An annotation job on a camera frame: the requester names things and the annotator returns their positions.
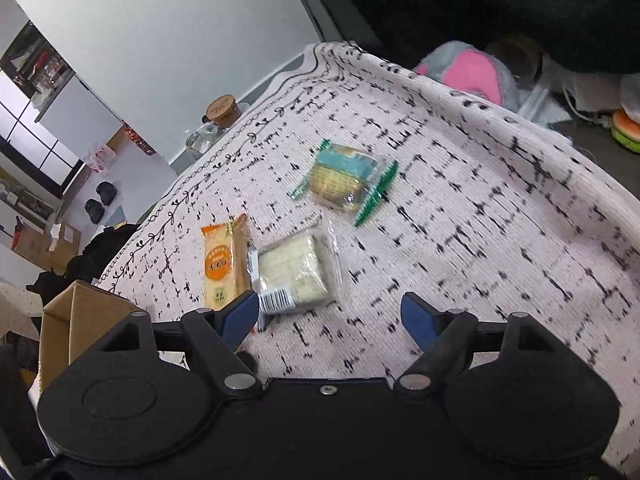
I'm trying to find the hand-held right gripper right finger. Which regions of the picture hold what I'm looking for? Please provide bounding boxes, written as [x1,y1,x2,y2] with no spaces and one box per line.
[395,291,558,391]

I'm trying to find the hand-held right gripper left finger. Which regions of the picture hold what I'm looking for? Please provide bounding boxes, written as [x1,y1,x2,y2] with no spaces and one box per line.
[97,290,263,393]

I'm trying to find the orange cracker packet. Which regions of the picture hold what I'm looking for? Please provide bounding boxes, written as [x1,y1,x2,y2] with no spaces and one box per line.
[201,213,253,311]

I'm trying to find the clear white cake packet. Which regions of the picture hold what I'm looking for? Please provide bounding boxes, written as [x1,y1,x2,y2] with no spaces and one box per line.
[250,217,343,317]

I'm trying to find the teal biscuit packet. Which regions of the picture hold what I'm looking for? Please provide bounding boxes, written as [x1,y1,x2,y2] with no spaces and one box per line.
[289,139,398,227]

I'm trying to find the white black-patterned tablecloth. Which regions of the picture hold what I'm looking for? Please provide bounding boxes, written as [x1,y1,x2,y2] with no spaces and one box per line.
[92,42,640,478]

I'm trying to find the black bag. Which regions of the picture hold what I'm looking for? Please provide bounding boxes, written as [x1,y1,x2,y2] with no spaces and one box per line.
[65,222,138,286]

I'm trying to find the glass jar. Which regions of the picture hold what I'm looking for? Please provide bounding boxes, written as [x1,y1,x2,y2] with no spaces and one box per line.
[185,122,223,161]

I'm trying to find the dark clothes pile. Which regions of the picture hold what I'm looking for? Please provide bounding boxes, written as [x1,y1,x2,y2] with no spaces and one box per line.
[25,270,68,306]

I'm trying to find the jar with wooden lid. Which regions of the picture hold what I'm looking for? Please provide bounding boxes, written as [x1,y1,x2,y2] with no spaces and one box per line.
[206,96,242,131]

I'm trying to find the brown cardboard storage box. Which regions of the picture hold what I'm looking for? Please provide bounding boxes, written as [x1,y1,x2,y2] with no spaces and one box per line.
[12,225,81,271]

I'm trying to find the red and white plastic bag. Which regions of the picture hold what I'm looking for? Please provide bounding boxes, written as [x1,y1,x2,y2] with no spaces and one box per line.
[85,142,113,173]

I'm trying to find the pink and grey plush toy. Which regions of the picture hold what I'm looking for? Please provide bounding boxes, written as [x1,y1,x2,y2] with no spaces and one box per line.
[412,40,521,108]

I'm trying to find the white cabinet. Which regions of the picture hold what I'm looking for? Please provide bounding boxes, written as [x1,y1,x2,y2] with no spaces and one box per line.
[37,72,126,161]

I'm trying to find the orange and green burger toy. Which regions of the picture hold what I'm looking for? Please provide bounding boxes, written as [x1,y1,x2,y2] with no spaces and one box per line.
[610,110,640,153]

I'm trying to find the black coat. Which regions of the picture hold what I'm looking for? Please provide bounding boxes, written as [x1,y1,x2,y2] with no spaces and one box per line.
[320,0,640,76]

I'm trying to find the white power strip cable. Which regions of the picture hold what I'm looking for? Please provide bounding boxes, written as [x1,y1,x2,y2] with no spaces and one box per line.
[565,72,616,126]

